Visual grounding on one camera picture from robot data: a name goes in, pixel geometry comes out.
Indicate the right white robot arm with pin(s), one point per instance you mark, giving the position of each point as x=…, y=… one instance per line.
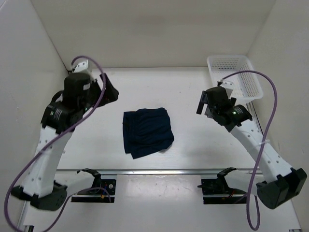
x=280, y=181

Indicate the aluminium rail front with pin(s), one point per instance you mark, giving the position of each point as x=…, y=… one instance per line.
x=153, y=171

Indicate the white plastic mesh basket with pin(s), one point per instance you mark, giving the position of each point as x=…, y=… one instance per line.
x=246, y=85

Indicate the white front cover board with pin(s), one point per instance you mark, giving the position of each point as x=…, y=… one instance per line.
x=146, y=203

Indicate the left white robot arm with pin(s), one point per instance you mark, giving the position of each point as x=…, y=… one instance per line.
x=42, y=187

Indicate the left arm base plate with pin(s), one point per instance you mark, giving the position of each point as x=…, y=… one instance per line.
x=101, y=192

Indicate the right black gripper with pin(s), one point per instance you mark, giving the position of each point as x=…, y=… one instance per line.
x=203, y=100

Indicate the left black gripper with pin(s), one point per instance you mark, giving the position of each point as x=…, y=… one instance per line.
x=111, y=94

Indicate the navy blue shorts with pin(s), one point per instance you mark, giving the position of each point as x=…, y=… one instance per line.
x=146, y=131

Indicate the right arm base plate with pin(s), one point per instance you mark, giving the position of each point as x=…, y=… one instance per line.
x=213, y=194

